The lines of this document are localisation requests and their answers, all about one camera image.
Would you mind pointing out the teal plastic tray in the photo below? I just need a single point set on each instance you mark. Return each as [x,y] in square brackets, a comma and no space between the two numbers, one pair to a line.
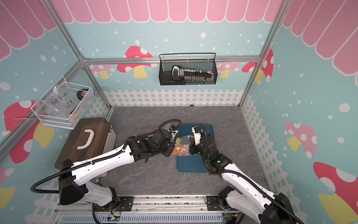
[190,163]

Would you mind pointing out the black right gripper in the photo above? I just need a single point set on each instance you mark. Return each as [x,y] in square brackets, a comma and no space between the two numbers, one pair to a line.
[192,149]

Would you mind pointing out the black tape roll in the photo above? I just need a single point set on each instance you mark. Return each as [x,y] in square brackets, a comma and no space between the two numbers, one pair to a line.
[81,93]

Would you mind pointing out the clear ziploc bag with candies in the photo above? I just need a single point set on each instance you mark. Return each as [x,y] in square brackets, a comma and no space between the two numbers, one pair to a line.
[182,146]

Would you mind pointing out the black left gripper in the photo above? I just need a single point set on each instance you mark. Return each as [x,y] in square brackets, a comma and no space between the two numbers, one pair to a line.
[170,147]

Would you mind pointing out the black wire mesh basket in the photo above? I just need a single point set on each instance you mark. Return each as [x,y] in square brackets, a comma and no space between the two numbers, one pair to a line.
[197,61]

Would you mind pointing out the brown toolbox with white handle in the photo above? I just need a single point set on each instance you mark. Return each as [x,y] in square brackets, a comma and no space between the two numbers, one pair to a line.
[90,138]

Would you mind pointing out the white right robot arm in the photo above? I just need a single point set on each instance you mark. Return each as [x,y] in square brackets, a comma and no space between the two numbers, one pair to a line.
[255,201]

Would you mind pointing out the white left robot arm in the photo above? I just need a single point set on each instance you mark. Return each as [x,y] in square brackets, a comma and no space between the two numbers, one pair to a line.
[72,183]

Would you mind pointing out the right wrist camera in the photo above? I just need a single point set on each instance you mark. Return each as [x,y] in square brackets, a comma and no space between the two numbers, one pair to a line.
[198,134]

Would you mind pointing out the white wire basket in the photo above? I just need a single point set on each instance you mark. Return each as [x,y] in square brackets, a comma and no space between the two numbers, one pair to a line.
[59,106]

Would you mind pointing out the socket wrench set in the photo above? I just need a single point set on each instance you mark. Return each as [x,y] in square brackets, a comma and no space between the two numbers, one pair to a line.
[191,76]

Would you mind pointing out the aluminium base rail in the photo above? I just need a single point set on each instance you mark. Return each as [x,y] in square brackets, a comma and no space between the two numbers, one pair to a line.
[165,209]

